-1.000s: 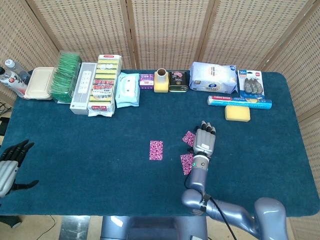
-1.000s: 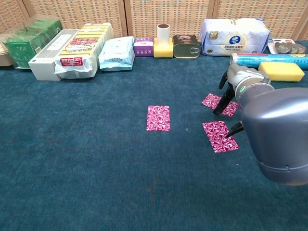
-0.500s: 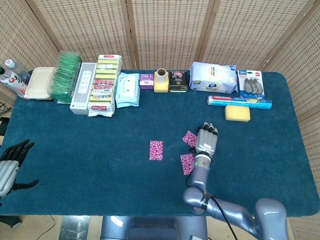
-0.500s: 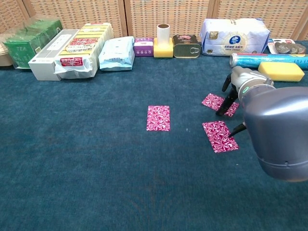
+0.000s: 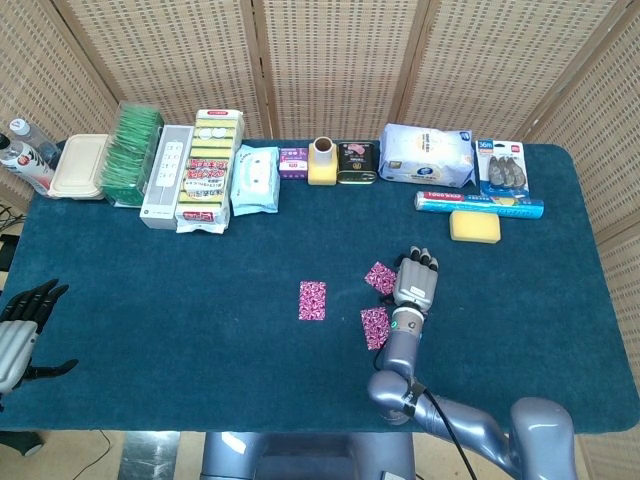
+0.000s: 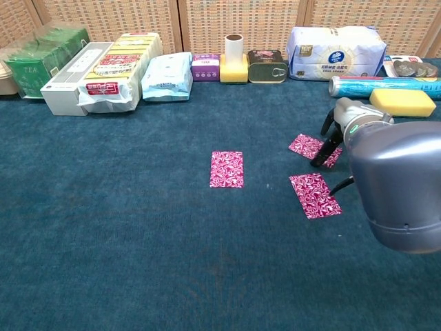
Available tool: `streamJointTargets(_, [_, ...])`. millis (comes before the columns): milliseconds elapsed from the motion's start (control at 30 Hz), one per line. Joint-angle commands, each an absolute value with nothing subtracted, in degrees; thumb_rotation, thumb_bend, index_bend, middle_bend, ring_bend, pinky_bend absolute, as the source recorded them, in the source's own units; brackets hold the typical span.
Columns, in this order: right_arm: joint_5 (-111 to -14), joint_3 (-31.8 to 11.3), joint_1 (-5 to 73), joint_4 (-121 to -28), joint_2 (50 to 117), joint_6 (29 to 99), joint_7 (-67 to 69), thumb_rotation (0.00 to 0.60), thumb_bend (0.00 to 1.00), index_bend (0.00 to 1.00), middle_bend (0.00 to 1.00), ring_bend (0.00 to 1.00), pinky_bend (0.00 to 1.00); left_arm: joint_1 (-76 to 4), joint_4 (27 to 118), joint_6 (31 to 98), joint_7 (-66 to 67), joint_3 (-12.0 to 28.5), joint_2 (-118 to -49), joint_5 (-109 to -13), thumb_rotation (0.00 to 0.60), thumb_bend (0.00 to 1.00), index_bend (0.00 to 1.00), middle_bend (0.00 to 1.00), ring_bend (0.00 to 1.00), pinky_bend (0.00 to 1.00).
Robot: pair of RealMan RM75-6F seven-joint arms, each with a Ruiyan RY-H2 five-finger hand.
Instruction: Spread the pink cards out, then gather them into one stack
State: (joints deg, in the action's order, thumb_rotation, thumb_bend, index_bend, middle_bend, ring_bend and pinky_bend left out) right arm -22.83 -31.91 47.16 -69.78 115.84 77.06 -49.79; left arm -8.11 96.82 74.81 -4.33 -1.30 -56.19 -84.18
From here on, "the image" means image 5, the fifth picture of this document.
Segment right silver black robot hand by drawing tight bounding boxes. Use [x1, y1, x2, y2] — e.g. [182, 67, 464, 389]
[381, 245, 441, 314]

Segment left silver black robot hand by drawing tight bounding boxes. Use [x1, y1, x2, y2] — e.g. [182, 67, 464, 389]
[0, 278, 80, 396]

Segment pink patterned card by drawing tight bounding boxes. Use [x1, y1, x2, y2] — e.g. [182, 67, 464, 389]
[298, 280, 328, 322]
[359, 306, 392, 351]
[363, 260, 399, 296]

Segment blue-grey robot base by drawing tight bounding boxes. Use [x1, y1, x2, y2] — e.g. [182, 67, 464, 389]
[199, 430, 416, 480]

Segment loose yellow sponge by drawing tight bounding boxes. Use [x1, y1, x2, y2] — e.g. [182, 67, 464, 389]
[449, 209, 502, 245]

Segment black caster foot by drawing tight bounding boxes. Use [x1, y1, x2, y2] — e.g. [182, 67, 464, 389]
[0, 430, 45, 457]

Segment blue food wrap roll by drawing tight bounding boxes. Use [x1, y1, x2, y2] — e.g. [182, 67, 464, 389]
[413, 190, 546, 221]

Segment white tissue pack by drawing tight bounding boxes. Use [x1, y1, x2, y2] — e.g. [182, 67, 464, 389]
[377, 122, 475, 189]

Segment black gold luncheon meat can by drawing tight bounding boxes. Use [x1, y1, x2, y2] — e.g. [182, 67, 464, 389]
[337, 141, 378, 185]

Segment dark teal table cloth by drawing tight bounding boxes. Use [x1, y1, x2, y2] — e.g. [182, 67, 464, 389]
[0, 139, 632, 434]

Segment small purple box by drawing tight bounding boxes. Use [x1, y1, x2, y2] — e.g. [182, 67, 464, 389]
[278, 146, 311, 181]

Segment metal table leg plate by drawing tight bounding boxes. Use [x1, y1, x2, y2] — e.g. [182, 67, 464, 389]
[121, 431, 182, 480]

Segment white bottle red label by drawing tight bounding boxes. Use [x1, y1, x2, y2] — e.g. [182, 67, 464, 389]
[0, 133, 57, 196]

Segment beige lunch box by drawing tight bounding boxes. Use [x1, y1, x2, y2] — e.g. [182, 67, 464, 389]
[47, 133, 112, 201]

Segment light blue wet wipes pack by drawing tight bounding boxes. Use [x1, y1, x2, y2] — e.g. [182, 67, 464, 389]
[230, 144, 281, 217]

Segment clear water bottle white cap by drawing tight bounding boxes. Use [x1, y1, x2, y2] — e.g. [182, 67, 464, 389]
[9, 118, 62, 166]

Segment white power strip box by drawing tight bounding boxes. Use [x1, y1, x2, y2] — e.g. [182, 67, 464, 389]
[139, 124, 195, 231]

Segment clear box green tea bags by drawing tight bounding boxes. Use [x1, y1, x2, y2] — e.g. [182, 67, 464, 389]
[99, 102, 165, 208]

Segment yellow red snack package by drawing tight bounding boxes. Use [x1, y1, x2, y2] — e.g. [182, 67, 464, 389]
[174, 108, 246, 235]

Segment woven bamboo folding screen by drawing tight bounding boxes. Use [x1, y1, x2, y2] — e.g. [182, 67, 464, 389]
[0, 0, 640, 480]

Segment black frame beside table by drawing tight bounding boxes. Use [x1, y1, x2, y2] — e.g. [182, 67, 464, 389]
[0, 232, 19, 274]

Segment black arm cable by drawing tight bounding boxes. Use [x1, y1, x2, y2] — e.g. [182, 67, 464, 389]
[373, 347, 482, 480]

